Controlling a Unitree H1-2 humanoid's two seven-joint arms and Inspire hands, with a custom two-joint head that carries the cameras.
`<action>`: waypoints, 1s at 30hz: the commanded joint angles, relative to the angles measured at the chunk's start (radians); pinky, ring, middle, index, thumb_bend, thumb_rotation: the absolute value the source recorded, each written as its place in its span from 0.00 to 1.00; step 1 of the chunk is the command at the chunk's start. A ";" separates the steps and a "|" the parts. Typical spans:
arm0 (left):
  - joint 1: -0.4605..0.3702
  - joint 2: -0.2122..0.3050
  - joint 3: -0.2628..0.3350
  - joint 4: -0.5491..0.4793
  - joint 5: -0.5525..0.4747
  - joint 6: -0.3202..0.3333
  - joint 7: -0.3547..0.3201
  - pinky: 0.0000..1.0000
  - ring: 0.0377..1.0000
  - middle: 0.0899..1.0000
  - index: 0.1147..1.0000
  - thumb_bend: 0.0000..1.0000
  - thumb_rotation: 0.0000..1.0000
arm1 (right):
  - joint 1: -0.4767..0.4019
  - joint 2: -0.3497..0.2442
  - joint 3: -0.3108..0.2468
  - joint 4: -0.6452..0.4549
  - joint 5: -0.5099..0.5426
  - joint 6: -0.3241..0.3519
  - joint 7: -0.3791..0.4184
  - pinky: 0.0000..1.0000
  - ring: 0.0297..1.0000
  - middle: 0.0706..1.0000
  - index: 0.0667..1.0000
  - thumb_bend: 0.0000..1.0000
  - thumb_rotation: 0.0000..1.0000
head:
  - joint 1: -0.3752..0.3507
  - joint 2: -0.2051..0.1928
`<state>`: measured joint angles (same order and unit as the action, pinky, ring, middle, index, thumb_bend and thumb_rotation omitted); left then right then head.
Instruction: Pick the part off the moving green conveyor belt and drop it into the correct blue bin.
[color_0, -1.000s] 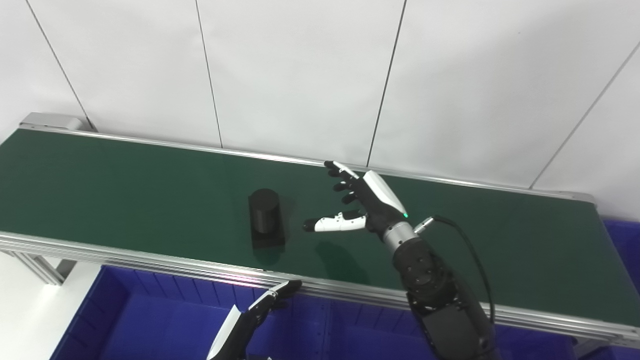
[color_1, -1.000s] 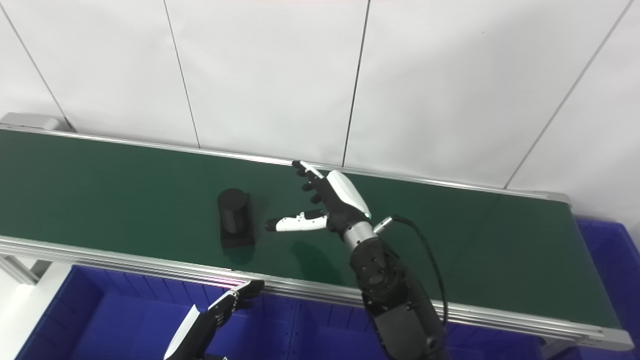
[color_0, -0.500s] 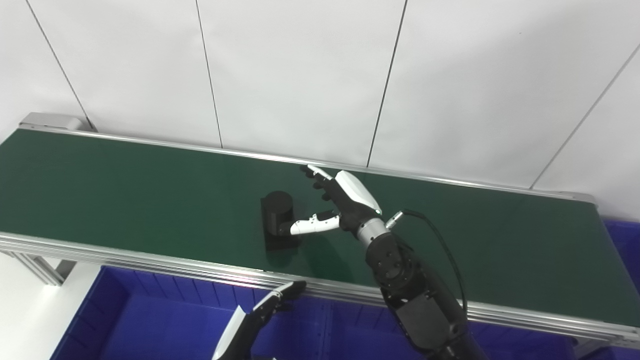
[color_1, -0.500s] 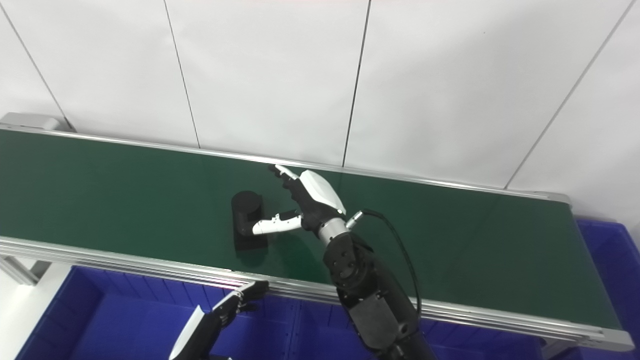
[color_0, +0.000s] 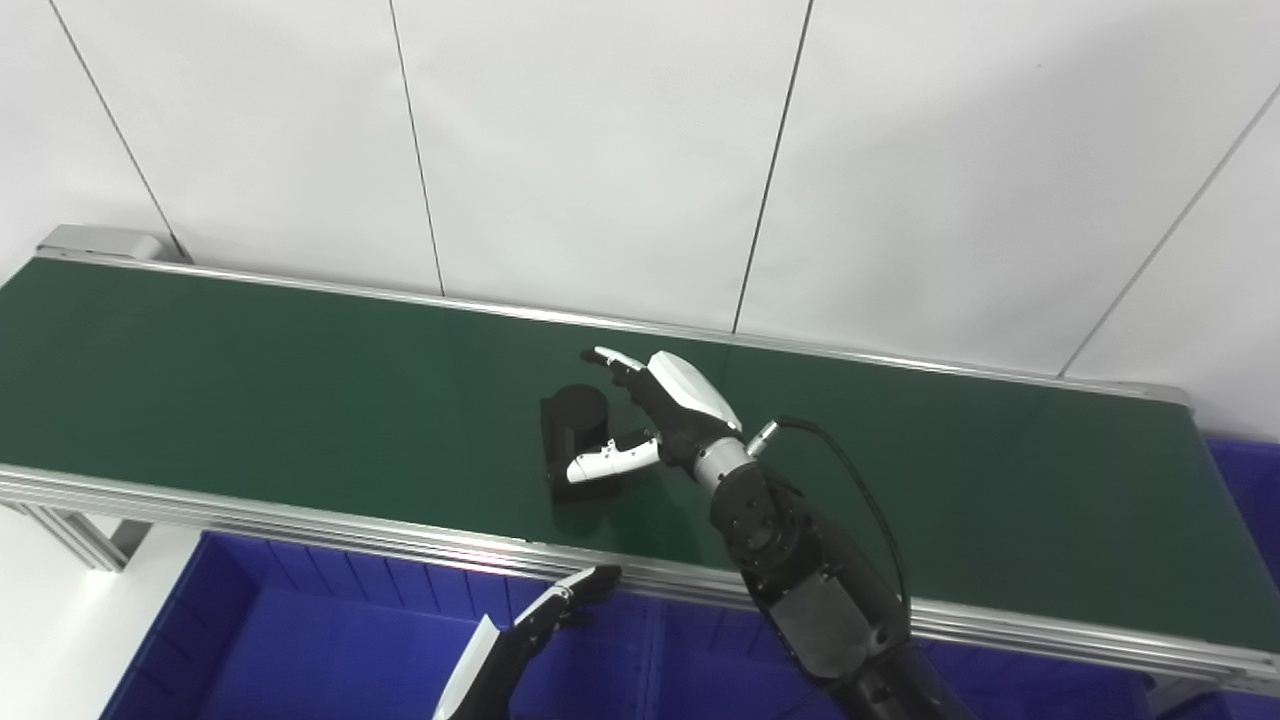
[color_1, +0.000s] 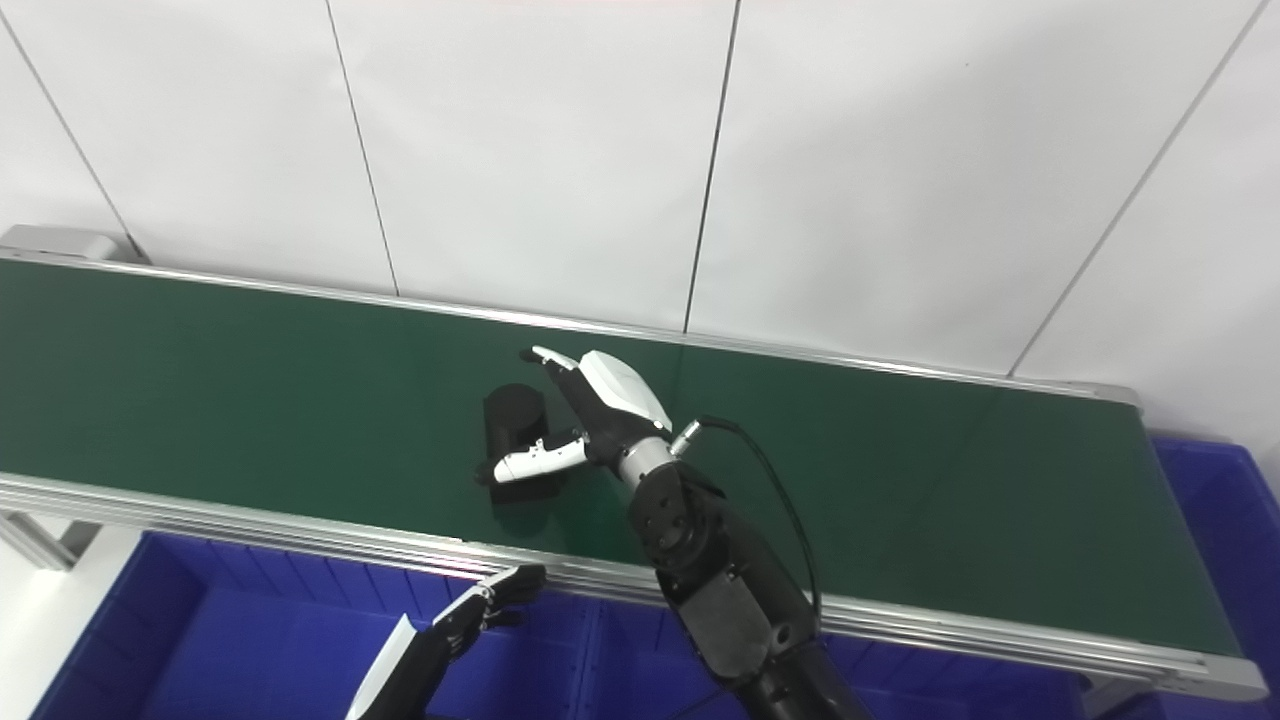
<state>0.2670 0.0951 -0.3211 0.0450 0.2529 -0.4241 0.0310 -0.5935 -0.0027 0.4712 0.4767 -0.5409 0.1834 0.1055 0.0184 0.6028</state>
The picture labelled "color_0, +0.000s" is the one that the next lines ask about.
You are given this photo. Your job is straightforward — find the green conveyor belt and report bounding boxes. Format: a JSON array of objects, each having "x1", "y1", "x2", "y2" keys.
[
  {"x1": 0, "y1": 247, "x2": 1280, "y2": 698},
  {"x1": 0, "y1": 257, "x2": 1280, "y2": 653}
]

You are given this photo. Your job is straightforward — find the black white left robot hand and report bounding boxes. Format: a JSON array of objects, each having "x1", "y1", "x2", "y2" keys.
[{"x1": 432, "y1": 565, "x2": 624, "y2": 720}]

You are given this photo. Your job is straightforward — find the aluminium conveyor support leg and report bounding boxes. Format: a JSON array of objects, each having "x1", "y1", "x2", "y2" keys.
[
  {"x1": 1140, "y1": 672, "x2": 1233, "y2": 717},
  {"x1": 0, "y1": 500, "x2": 153, "y2": 573}
]

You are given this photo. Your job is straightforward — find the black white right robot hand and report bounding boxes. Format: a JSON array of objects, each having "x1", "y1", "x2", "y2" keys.
[{"x1": 566, "y1": 346, "x2": 746, "y2": 486}]

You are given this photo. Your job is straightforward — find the blue plastic bin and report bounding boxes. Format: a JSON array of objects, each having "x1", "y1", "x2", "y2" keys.
[
  {"x1": 1150, "y1": 436, "x2": 1280, "y2": 720},
  {"x1": 640, "y1": 594, "x2": 1153, "y2": 720},
  {"x1": 98, "y1": 530, "x2": 656, "y2": 720}
]

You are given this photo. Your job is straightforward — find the grey conveyor end cover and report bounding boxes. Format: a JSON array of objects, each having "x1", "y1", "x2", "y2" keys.
[{"x1": 37, "y1": 224, "x2": 189, "y2": 265}]

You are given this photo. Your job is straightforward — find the black cylinder block part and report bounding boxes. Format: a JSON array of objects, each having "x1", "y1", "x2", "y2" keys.
[{"x1": 539, "y1": 383, "x2": 627, "y2": 505}]

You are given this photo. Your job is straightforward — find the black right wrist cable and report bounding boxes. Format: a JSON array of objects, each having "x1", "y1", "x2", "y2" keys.
[{"x1": 745, "y1": 416, "x2": 912, "y2": 613}]

